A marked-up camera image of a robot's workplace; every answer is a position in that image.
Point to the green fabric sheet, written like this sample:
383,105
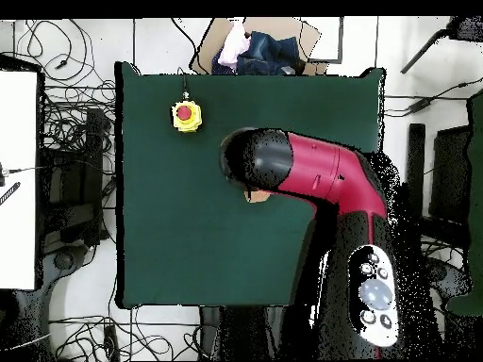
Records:
476,188

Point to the tan terry towel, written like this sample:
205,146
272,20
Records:
258,196

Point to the white desk top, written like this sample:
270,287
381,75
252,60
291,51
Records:
17,181

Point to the blue denim jeans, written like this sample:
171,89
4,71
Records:
268,52

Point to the brown cardboard box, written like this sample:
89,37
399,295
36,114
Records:
286,28

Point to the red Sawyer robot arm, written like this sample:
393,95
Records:
313,166

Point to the black metal stand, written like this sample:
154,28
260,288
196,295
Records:
94,151
415,158

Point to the black tripod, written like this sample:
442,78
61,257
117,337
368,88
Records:
464,29

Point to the yellow emergency stop button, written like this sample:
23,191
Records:
185,115

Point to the pale pink garment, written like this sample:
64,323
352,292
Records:
232,47

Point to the dark green tablecloth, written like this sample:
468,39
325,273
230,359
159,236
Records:
188,226

